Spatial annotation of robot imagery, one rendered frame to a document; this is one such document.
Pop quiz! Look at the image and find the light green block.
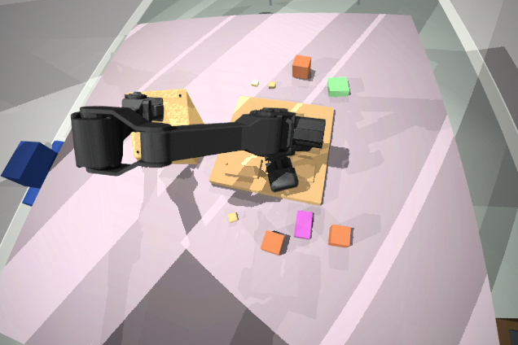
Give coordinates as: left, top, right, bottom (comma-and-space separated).
327, 76, 349, 98

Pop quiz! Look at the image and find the pink rectangular block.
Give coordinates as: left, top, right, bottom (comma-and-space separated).
294, 211, 313, 240

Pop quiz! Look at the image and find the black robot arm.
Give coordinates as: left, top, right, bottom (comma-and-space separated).
70, 92, 327, 177

